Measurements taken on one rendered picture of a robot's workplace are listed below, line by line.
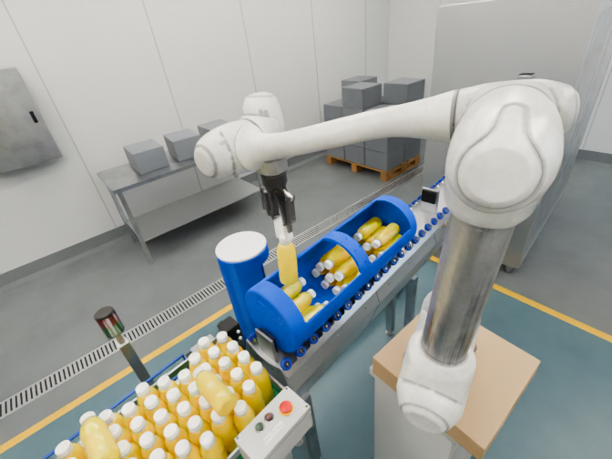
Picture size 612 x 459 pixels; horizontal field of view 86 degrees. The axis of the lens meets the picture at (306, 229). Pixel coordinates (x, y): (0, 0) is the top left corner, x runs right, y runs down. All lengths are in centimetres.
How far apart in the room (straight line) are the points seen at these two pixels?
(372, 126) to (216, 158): 33
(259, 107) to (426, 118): 40
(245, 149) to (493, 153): 48
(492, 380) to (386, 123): 83
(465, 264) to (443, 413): 38
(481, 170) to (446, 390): 53
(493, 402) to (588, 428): 145
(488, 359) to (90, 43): 413
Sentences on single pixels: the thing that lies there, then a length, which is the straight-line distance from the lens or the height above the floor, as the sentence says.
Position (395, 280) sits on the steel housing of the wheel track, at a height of 87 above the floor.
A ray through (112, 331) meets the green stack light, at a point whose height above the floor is 119.
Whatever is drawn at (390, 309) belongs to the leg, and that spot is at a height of 28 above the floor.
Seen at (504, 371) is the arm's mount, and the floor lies 107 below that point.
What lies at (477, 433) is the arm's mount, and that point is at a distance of 111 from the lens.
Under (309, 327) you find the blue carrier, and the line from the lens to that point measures 123.
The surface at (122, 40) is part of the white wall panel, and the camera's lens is 433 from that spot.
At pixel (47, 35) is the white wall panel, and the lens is 422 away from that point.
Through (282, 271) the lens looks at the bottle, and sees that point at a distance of 111.
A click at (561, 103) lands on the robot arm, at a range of 68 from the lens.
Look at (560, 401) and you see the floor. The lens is 262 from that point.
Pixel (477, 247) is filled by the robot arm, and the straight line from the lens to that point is 60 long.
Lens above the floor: 203
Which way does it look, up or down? 33 degrees down
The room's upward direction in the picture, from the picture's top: 7 degrees counter-clockwise
